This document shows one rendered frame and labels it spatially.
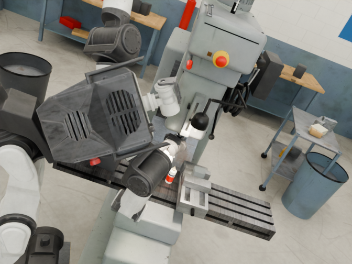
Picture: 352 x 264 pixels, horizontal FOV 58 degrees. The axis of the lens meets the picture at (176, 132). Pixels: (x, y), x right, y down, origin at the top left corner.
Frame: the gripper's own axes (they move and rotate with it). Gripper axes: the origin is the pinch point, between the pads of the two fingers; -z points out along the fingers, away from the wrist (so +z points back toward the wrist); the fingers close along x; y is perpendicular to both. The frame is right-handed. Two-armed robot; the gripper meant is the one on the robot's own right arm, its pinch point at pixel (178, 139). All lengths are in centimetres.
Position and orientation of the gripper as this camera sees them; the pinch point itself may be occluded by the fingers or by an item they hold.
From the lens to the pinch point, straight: 161.7
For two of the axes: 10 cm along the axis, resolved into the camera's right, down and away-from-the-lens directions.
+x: -8.5, -4.8, 2.0
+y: -3.3, 8.0, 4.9
